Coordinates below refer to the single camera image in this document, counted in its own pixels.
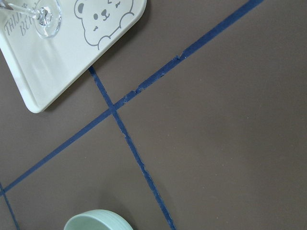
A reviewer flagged mint green bowl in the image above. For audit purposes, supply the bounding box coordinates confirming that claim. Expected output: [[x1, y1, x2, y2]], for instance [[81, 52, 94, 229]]
[[64, 209, 133, 230]]

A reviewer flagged cream bear tray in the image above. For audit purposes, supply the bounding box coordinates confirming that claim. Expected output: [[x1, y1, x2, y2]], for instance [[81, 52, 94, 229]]
[[0, 0, 146, 113]]

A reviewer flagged clear wine glass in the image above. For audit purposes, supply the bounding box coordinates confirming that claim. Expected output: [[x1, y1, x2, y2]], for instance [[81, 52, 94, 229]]
[[0, 0, 61, 38]]

